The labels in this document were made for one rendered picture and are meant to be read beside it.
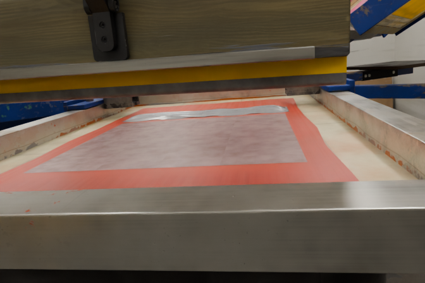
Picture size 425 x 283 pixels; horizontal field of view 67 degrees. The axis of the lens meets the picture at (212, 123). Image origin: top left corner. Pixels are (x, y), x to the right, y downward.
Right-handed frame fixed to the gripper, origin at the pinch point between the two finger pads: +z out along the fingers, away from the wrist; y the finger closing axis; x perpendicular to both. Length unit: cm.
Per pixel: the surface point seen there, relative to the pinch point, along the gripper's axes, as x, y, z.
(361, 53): 156, -459, 11
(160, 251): 6.9, 13.8, 13.2
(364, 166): 22.8, -2.1, 14.1
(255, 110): 11.7, -36.6, 13.6
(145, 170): -0.4, -3.5, 14.4
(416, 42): 200, -397, 1
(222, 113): 5.0, -36.3, 13.9
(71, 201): 0.7, 12.1, 10.8
